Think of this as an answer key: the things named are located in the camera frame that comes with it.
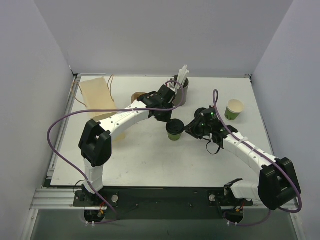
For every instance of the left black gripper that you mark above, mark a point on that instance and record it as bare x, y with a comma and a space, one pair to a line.
166, 92

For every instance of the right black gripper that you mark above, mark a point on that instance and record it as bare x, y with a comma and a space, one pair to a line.
191, 128

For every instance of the black plastic cup lid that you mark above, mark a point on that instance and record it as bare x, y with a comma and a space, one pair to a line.
175, 127

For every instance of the green paper coffee cup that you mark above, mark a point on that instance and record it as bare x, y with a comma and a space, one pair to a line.
174, 137

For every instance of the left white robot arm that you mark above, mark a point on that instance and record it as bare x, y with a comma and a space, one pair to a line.
97, 137

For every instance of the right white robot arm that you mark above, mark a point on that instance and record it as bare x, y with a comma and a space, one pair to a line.
277, 179

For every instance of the grey straw holder cup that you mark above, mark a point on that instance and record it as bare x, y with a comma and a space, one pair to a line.
181, 96

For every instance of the brown cardboard cup carrier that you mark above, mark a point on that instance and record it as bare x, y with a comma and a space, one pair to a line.
136, 95

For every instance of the white wrapped straw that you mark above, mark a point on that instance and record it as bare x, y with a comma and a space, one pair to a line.
182, 76

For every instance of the brown paper bag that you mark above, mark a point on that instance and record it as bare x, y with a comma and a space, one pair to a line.
97, 96

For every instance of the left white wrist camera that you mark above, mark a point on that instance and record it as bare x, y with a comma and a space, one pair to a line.
173, 85

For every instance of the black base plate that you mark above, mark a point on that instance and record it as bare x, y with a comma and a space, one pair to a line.
162, 212

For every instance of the aluminium frame rail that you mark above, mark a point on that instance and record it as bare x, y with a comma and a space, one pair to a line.
59, 198

